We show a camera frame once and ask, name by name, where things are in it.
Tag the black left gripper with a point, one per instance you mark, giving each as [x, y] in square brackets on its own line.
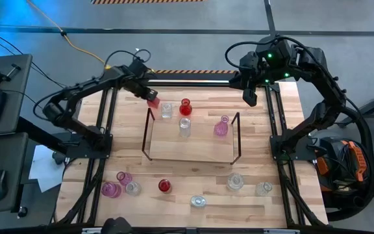
[138, 85]

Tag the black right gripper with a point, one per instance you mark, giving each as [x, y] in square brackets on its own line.
[251, 87]

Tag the red ribbed bottle vase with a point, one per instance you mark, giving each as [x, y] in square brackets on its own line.
[154, 104]

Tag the clear diamond-cut square vase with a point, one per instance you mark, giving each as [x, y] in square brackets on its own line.
[166, 110]

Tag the red round-bellied glass vase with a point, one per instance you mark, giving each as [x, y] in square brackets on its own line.
[185, 107]

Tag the tall clear glass vase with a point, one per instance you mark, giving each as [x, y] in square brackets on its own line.
[184, 126]

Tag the small pink glass vase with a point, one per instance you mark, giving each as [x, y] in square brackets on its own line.
[125, 179]

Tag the clear round glass vase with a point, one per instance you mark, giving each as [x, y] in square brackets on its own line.
[133, 188]

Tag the wide clear diamond-cut vase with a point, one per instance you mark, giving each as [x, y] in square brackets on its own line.
[235, 182]

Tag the wide clear ribbed glass vase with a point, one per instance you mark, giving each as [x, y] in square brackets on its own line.
[198, 201]

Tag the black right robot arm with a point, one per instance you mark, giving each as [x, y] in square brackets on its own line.
[320, 74]

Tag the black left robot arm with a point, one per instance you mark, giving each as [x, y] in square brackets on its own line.
[76, 89]

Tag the pink ribbed bottle vase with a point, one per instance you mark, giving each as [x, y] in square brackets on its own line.
[221, 126]

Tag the hazard striped black floor mat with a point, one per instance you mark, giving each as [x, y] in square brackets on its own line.
[190, 71]

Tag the pink ribbed round vase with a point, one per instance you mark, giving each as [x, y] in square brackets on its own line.
[110, 190]

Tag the small clear glass vase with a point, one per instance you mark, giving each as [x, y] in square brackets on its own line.
[263, 189]

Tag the white paper sheet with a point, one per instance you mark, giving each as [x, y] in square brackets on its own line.
[44, 169]

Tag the grey desk panel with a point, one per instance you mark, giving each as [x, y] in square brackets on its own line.
[10, 97]
[8, 156]

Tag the black and orange machine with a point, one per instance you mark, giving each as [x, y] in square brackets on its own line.
[359, 162]

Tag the black round knob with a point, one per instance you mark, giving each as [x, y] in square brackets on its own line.
[22, 212]

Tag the black aluminium table frame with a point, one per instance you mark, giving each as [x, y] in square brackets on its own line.
[206, 85]

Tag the wooden shelf black metal frame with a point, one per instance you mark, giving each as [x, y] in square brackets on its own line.
[190, 149]

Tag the silver metal bracket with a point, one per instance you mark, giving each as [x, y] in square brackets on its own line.
[91, 230]
[281, 231]

